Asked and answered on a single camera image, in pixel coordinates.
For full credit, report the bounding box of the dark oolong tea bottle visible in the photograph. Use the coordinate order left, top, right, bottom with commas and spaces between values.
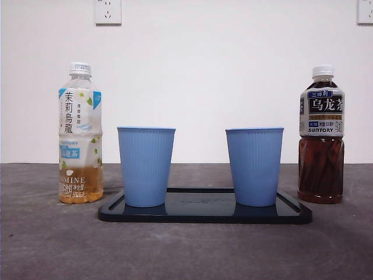
297, 64, 346, 205

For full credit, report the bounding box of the blue ribbed cup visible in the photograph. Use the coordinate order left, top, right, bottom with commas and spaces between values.
117, 126, 177, 208
225, 127, 285, 208

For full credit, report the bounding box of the dark glossy tray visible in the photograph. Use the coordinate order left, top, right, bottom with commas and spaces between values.
97, 187, 314, 225

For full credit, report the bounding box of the jasmine tea bottle pale label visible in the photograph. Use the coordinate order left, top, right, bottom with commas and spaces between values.
57, 61, 104, 205

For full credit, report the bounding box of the white wall socket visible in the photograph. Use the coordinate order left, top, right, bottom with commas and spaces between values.
94, 0, 122, 26
357, 0, 373, 25

